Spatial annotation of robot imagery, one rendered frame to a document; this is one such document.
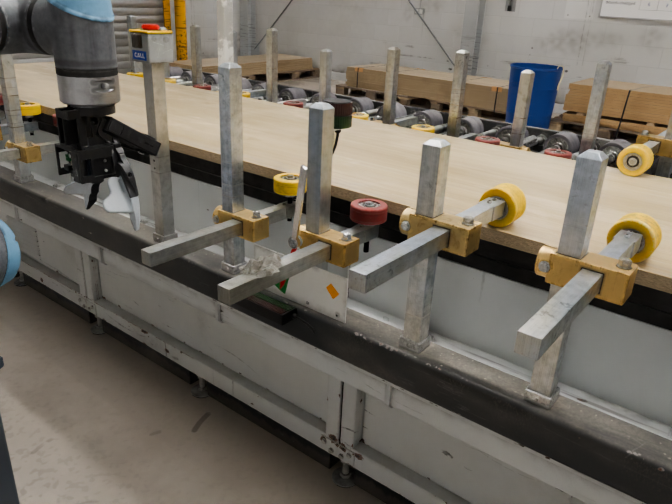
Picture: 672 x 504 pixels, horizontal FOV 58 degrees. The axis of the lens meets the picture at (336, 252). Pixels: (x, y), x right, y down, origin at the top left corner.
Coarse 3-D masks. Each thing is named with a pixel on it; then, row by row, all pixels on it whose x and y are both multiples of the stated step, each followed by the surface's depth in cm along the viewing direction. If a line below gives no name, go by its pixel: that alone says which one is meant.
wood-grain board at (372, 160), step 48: (48, 96) 233; (144, 96) 243; (192, 96) 248; (192, 144) 173; (288, 144) 178; (384, 144) 184; (480, 144) 190; (336, 192) 143; (384, 192) 139; (480, 192) 143; (528, 192) 144; (624, 192) 148; (528, 240) 116
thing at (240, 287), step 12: (360, 228) 128; (372, 228) 130; (360, 240) 128; (300, 252) 115; (312, 252) 115; (324, 252) 118; (288, 264) 110; (300, 264) 113; (312, 264) 116; (240, 276) 104; (252, 276) 105; (276, 276) 108; (288, 276) 111; (228, 288) 100; (240, 288) 102; (252, 288) 104; (264, 288) 107; (228, 300) 101; (240, 300) 103
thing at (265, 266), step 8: (272, 256) 108; (248, 264) 106; (256, 264) 106; (264, 264) 107; (272, 264) 107; (280, 264) 108; (240, 272) 105; (248, 272) 105; (256, 272) 105; (264, 272) 104; (272, 272) 105
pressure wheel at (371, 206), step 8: (360, 200) 131; (368, 200) 131; (376, 200) 131; (352, 208) 128; (360, 208) 126; (368, 208) 126; (376, 208) 127; (384, 208) 127; (352, 216) 128; (360, 216) 126; (368, 216) 126; (376, 216) 126; (384, 216) 128; (368, 224) 127; (376, 224) 127; (368, 248) 133
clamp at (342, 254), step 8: (304, 224) 127; (304, 232) 123; (312, 232) 122; (328, 232) 123; (336, 232) 123; (304, 240) 123; (312, 240) 122; (320, 240) 121; (328, 240) 119; (336, 240) 119; (352, 240) 119; (336, 248) 119; (344, 248) 117; (352, 248) 119; (336, 256) 119; (344, 256) 118; (352, 256) 120; (336, 264) 120; (344, 264) 119
